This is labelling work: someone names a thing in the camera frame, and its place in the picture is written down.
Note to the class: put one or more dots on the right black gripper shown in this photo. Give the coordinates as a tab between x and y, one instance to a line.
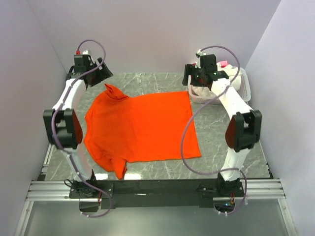
190	70

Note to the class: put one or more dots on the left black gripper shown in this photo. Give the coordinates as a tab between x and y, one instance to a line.
103	74

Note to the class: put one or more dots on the orange t shirt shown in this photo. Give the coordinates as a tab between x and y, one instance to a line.
151	127

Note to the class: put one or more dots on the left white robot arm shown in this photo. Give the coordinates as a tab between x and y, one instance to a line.
62	126

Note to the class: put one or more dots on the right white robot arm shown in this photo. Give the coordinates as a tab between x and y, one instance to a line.
244	127

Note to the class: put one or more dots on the pink garment in basket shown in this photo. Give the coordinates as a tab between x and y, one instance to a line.
221	64

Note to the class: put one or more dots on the white plastic laundry basket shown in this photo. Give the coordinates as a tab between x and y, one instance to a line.
241	84

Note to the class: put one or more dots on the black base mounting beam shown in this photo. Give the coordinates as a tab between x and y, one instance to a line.
157	193

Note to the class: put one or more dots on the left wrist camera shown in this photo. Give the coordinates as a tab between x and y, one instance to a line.
85	52

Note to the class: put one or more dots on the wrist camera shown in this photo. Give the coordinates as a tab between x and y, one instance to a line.
200	53
85	52

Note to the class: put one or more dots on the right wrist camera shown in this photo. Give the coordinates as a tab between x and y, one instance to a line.
200	53

